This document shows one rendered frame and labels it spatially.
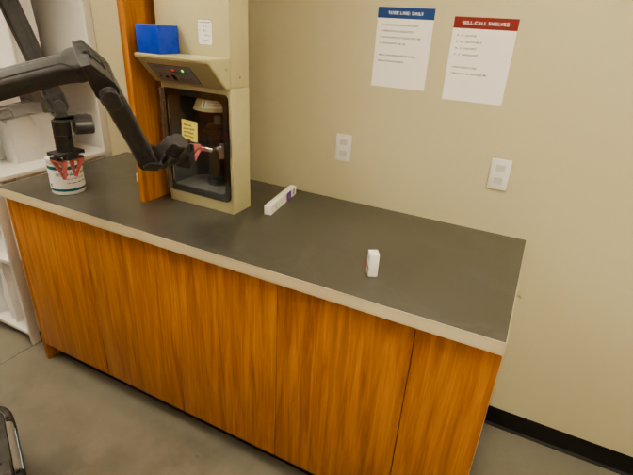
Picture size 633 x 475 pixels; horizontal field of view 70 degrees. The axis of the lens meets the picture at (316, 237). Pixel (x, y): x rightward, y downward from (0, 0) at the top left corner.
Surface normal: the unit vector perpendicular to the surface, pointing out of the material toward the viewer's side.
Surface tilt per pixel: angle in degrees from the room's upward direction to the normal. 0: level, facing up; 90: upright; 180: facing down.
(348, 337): 90
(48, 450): 0
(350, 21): 90
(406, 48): 90
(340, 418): 90
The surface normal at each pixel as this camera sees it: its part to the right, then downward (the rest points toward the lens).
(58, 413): 0.05, -0.90
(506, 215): -0.45, 0.36
